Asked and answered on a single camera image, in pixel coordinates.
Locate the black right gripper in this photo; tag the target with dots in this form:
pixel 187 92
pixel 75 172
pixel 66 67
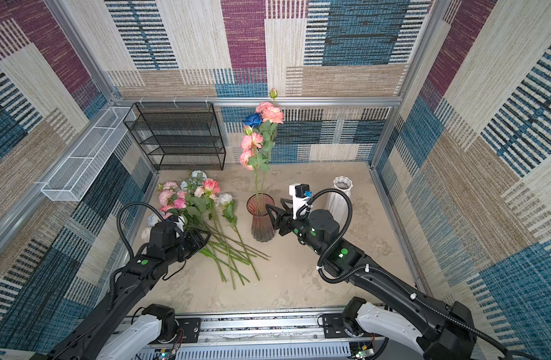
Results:
pixel 283 217

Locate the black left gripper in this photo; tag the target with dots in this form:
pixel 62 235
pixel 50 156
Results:
pixel 196 241

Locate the red ribbed glass vase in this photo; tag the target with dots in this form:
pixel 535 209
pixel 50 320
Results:
pixel 261 225

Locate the pink double rose stem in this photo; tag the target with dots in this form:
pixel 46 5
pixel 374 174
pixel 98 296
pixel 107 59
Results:
pixel 250 144

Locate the blue artificial rose stem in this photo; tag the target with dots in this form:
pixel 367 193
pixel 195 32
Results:
pixel 253 121

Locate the pink rose stem with bud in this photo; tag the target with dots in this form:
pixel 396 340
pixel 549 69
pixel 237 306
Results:
pixel 271 116

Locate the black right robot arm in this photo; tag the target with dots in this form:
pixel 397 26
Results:
pixel 427 326

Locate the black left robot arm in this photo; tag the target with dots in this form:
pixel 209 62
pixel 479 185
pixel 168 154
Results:
pixel 168 244

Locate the pile of artificial flowers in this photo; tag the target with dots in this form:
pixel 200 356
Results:
pixel 196 200

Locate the white rose stem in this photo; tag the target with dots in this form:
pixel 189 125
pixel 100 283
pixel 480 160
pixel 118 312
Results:
pixel 228 207

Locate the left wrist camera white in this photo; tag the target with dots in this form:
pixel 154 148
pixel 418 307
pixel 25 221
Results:
pixel 179 222

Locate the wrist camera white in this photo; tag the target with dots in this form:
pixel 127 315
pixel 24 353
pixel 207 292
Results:
pixel 179 222
pixel 301 194

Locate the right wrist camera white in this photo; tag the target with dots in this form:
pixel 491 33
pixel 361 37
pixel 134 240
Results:
pixel 301 194

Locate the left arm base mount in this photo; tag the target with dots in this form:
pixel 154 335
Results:
pixel 174 329

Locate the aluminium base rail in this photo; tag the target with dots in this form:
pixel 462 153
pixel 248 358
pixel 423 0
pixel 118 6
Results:
pixel 296 333

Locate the black wire mesh shelf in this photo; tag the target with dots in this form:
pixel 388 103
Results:
pixel 173 136

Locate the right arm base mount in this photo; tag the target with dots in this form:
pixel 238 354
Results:
pixel 343 325

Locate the white wire mesh tray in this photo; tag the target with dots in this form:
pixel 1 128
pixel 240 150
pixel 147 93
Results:
pixel 76 174

